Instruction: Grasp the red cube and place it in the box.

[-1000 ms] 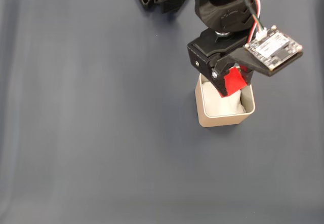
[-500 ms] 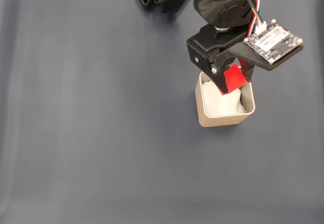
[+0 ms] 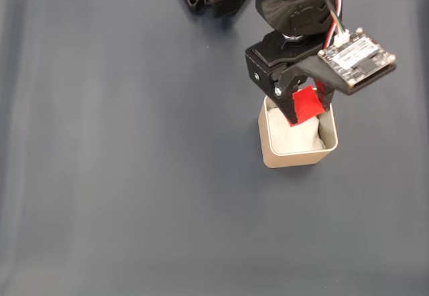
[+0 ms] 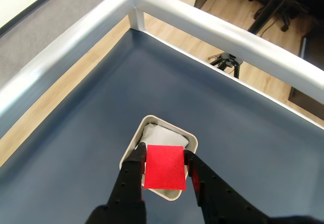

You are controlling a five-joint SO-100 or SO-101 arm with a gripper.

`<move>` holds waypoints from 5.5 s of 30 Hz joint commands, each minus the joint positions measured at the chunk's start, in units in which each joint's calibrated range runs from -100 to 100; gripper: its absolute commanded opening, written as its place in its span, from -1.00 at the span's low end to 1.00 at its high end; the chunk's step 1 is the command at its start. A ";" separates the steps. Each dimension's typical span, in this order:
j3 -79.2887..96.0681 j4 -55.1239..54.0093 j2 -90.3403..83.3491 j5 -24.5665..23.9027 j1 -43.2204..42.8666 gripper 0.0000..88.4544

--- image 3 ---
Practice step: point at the red cube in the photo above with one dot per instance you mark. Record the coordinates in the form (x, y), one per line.
(307, 105)

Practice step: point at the beige square box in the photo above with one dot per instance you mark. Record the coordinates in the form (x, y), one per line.
(291, 160)

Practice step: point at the camera circuit board on mount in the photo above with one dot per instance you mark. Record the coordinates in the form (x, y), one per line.
(358, 58)

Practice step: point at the white crumpled tissue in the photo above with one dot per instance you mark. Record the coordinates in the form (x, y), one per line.
(301, 138)

